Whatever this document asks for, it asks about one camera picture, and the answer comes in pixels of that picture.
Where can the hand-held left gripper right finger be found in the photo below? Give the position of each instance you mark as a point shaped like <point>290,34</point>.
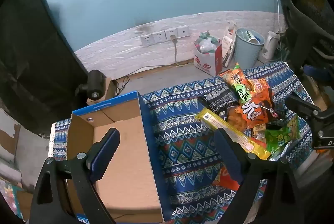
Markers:
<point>229,156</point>

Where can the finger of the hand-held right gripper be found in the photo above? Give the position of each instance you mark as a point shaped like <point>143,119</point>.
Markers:
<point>300,106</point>
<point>315,72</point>

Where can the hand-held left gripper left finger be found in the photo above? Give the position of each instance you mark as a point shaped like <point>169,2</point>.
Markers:
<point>104,156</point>

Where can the blue-rimmed cardboard box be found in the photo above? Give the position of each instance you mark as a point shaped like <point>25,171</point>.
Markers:
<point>125,161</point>

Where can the red snack packet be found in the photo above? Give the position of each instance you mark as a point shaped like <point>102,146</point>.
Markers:
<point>224,178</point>

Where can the dark glossy snack packet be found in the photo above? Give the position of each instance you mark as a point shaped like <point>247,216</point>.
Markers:
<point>278,125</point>

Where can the green snack packet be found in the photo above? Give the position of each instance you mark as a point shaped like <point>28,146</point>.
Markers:
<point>279,139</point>

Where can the long yellow snack packet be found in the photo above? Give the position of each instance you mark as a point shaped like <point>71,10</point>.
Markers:
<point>208,117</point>

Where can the orange striped snack bag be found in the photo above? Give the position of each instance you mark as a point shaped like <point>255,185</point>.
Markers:
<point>261,85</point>

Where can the orange clear-window snack bag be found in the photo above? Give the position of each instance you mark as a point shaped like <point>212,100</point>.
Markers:
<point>250,112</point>

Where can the black snack packet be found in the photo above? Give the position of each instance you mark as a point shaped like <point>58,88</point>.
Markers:
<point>221,100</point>

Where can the orange green snack bag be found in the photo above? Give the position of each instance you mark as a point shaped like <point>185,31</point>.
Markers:
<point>234,80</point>

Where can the blue patterned tablecloth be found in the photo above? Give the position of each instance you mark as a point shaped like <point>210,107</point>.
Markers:
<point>182,140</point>

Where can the white electric kettle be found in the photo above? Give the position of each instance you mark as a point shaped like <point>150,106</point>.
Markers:
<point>270,44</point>

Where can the black office chair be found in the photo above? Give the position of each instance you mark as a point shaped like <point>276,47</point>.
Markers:
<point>305,5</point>

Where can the light blue waste bin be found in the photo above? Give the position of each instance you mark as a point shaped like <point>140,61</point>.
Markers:
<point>245,54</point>

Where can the black cylindrical device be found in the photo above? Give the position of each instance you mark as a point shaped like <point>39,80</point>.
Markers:
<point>95,83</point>

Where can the white discarded cup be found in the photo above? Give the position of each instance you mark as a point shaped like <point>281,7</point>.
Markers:
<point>250,37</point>

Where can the brown cardboard sheet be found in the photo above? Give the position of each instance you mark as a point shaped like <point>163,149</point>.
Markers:
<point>24,204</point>

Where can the flat white red packaging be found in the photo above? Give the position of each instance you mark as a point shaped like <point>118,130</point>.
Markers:
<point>228,39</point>

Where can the white red carton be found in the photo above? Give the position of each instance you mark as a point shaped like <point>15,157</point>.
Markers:
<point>206,62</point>

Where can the colourful printed bag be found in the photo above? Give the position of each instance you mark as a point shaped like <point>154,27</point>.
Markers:
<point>7,198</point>

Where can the crumpled plastic bags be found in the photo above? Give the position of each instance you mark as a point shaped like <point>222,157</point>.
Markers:
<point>207,44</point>

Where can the black covered board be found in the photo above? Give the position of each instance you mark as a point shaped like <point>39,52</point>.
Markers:
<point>34,57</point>

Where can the white wall socket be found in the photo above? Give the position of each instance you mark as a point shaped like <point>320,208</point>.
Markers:
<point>159,37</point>
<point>171,33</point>
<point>183,31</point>
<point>147,40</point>

